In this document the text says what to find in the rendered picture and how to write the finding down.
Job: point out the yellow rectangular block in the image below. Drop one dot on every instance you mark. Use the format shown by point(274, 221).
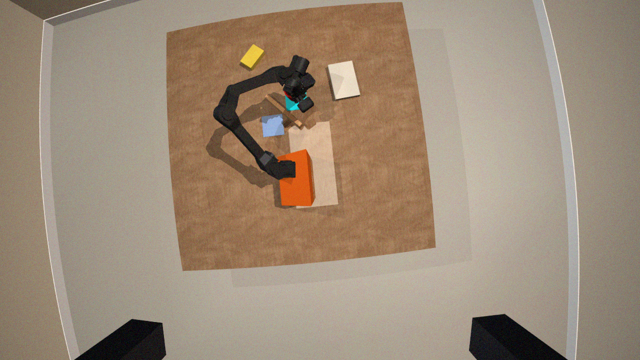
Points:
point(252, 57)

